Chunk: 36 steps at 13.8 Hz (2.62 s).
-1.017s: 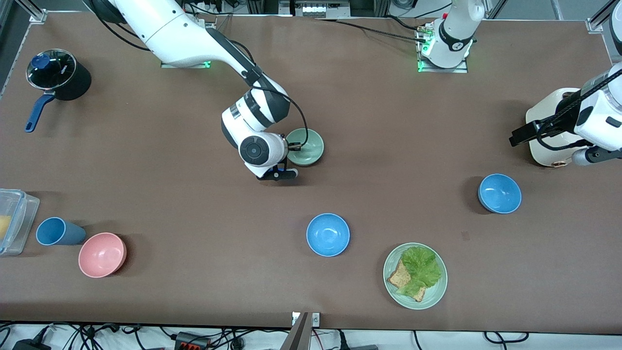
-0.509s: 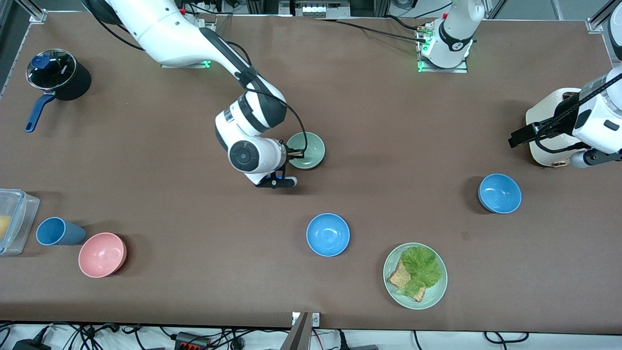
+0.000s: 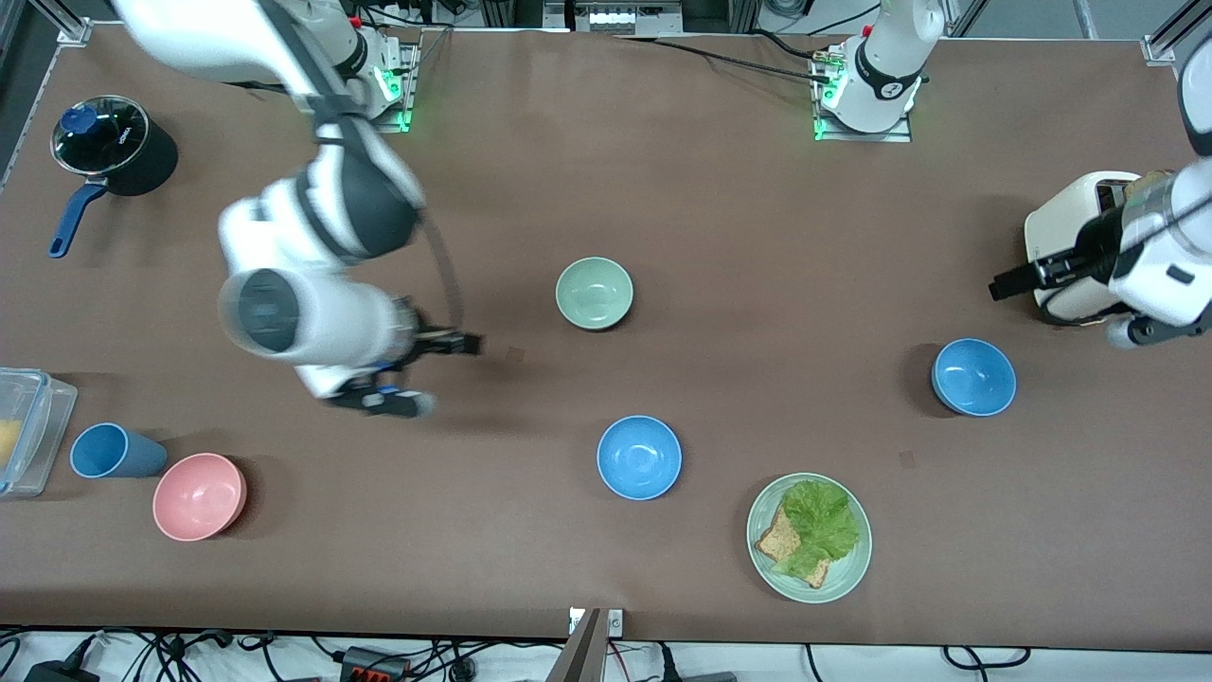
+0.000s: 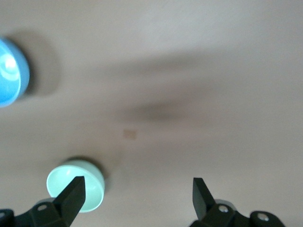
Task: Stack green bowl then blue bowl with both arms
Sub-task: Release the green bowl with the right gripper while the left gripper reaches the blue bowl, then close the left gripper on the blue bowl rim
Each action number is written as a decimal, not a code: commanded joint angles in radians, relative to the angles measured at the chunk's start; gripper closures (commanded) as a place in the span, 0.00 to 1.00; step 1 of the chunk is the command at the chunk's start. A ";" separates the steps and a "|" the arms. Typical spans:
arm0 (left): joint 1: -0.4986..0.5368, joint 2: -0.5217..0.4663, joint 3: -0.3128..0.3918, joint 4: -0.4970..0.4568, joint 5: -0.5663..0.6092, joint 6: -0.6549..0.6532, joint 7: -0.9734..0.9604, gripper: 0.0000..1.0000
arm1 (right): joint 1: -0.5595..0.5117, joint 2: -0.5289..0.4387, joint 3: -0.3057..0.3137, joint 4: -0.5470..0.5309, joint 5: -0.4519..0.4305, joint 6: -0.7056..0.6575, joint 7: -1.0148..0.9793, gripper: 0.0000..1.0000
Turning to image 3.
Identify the clear plastic food container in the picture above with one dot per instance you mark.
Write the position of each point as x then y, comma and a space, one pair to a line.
47, 417

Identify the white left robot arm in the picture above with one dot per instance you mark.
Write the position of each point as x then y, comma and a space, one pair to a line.
885, 66

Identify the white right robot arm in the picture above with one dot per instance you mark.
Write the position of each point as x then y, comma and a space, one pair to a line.
312, 322

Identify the pink bowl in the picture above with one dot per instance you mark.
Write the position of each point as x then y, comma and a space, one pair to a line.
197, 497

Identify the yellow food piece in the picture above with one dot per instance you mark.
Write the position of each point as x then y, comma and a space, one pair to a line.
8, 445

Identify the grey control box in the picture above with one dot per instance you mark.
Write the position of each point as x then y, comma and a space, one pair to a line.
615, 17

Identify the small white bracket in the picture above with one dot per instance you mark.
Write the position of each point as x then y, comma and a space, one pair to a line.
615, 622

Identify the glass lid with blue knob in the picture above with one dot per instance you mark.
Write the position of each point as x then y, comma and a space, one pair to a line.
104, 133

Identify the blue plastic cup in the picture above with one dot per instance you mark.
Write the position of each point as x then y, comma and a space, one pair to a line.
99, 450

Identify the pale green plate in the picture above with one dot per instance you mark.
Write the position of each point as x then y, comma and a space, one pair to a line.
843, 578

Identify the blue bowl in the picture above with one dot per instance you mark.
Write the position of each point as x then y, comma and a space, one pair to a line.
975, 379
639, 457

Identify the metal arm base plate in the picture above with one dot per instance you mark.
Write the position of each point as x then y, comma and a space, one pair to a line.
900, 135
411, 66

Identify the brown toast slice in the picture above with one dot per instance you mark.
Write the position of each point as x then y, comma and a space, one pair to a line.
778, 542

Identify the bread slice in toaster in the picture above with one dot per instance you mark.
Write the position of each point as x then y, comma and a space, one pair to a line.
1150, 178

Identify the black orange power strip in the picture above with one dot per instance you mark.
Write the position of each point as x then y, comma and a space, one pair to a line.
374, 668

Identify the aluminium corner bracket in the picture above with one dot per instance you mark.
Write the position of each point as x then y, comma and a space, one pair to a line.
76, 33
1157, 49

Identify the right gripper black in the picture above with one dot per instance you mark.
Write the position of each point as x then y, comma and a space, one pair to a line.
428, 343

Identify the white toaster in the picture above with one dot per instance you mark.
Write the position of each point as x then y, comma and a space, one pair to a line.
1060, 223

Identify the pale green bowl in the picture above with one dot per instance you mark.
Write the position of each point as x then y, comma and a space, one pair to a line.
594, 294

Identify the green lettuce leaf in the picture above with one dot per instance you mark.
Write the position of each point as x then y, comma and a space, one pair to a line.
819, 521

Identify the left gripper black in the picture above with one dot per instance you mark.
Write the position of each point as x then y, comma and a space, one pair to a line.
1087, 259

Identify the black power adapter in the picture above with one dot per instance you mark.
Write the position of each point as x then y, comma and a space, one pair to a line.
57, 674

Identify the grey camera mount pole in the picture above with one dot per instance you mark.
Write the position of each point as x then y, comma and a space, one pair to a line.
579, 654

